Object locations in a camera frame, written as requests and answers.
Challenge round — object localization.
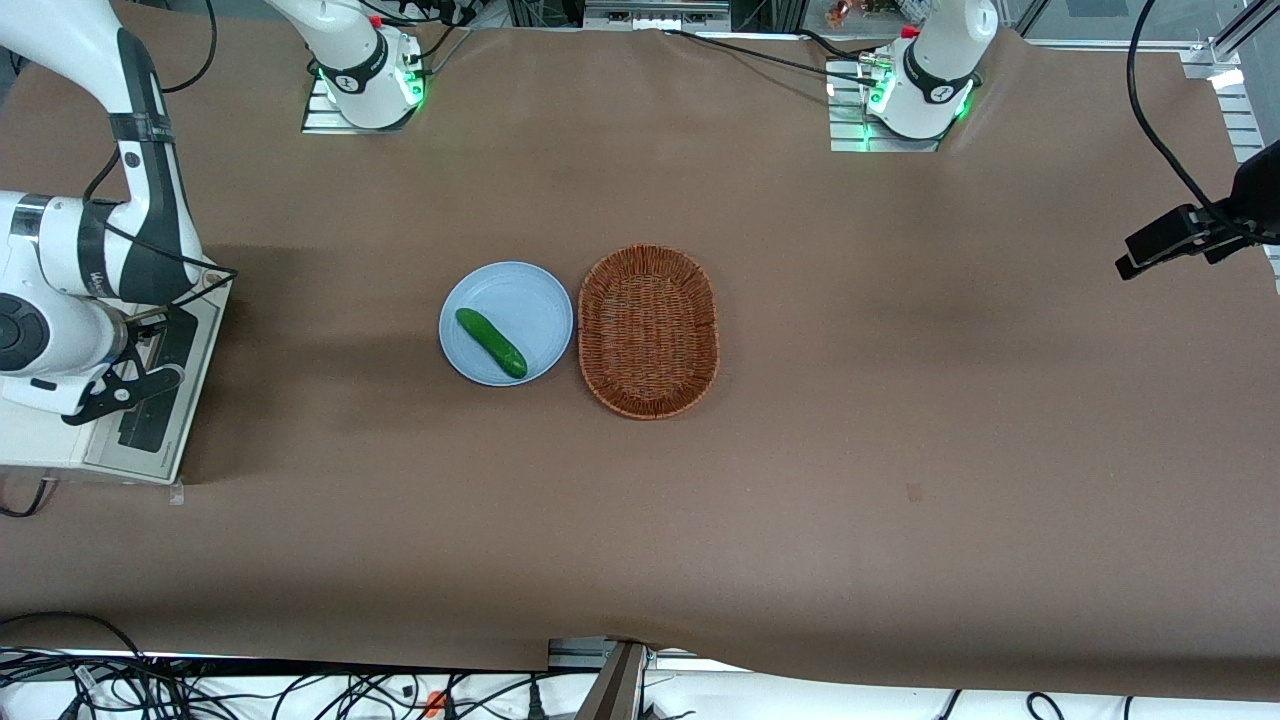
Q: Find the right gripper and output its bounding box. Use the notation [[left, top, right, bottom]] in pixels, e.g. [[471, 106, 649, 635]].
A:
[[98, 305, 201, 396]]

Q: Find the oven door with glass window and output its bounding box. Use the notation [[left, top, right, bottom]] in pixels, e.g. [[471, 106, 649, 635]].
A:
[[83, 285, 233, 487]]

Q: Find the green cucumber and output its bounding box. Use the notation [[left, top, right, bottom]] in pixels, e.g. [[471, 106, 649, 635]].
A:
[[455, 307, 529, 380]]

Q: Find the light blue plate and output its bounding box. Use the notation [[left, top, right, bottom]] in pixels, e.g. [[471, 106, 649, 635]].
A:
[[438, 261, 575, 388]]

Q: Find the brown wicker basket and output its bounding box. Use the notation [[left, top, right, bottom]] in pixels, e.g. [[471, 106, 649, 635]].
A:
[[577, 244, 721, 421]]

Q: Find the metal control box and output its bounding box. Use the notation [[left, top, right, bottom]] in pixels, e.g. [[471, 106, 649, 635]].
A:
[[583, 0, 733, 31]]

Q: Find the aluminium strut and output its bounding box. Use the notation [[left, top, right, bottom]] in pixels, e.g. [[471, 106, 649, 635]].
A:
[[575, 641, 647, 720]]

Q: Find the brown table cover sheet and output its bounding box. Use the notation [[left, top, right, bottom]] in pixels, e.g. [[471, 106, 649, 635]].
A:
[[0, 0, 1280, 701]]

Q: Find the black oven power cord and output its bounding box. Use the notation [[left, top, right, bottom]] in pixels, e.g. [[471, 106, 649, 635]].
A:
[[0, 475, 59, 519]]

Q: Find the aluminium arm base plate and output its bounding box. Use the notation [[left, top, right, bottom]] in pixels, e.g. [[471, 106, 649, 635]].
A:
[[828, 60, 966, 153], [302, 75, 423, 134]]

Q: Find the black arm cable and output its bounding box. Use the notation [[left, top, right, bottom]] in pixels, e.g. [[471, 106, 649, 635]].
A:
[[85, 0, 241, 313]]

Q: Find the black cable tangle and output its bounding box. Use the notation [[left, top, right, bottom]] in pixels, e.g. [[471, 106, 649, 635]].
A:
[[0, 610, 561, 720]]

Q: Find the black cable bundle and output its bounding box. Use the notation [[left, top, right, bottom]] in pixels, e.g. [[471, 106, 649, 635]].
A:
[[360, 0, 481, 76]]

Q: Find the black base cable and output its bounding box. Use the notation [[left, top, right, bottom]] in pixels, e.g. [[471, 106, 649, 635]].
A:
[[655, 28, 886, 86]]

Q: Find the black camera cable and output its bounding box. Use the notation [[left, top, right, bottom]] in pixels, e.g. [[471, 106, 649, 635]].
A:
[[1127, 0, 1226, 216]]

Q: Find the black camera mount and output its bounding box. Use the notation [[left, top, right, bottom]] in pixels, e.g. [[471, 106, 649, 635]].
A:
[[1200, 138, 1280, 266]]

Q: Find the aluminium frame rail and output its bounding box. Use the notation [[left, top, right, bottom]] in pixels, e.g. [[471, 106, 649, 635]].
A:
[[1180, 0, 1280, 81]]

